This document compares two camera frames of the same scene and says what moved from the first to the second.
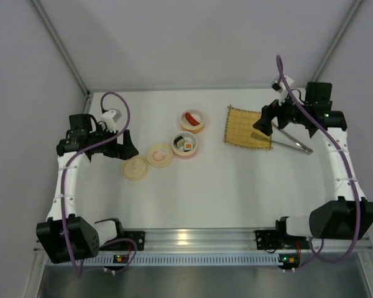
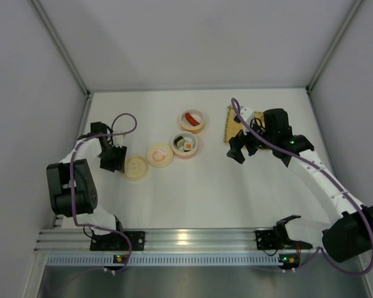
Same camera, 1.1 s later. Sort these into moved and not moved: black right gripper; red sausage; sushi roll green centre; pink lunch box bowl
Moved: black right gripper
Not moved: pink lunch box bowl; sushi roll green centre; red sausage
